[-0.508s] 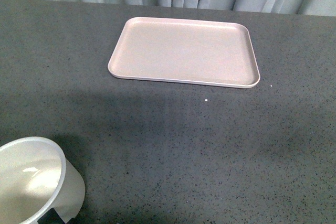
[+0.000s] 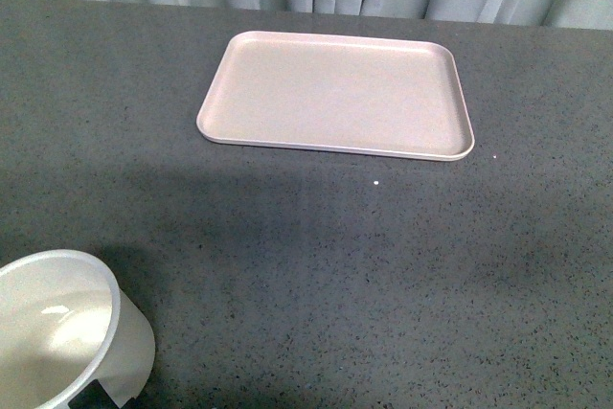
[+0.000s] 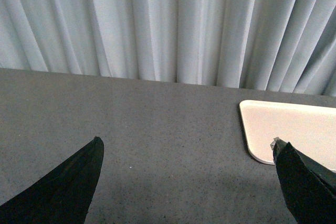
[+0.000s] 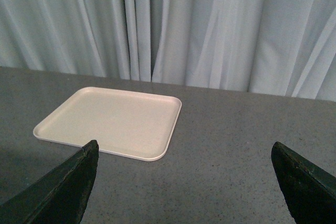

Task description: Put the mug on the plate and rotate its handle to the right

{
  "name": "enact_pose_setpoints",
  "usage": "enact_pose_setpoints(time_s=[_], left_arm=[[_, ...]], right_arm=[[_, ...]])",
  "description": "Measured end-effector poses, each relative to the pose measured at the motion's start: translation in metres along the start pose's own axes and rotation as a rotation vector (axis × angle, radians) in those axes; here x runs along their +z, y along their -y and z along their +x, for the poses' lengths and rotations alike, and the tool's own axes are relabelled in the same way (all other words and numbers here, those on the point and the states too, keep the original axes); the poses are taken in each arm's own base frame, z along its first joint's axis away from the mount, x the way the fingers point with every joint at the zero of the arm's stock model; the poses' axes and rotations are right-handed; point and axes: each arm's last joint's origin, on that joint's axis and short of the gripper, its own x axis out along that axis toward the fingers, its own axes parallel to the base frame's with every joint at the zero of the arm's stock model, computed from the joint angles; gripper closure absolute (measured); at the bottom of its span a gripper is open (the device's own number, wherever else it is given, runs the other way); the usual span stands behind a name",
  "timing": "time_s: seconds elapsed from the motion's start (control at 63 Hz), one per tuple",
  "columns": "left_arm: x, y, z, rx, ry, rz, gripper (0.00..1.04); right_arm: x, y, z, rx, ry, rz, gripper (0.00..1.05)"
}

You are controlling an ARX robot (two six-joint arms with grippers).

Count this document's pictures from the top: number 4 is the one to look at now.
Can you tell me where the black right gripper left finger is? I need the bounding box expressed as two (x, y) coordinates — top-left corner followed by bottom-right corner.
(1, 140), (99, 223)

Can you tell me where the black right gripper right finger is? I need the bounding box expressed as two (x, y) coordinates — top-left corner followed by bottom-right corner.
(271, 142), (335, 223)

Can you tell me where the beige rectangular tray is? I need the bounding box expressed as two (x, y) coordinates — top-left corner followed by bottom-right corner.
(33, 87), (182, 162)

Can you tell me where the pale grey curtain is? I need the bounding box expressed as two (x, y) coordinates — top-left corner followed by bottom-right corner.
(1, 0), (335, 101)

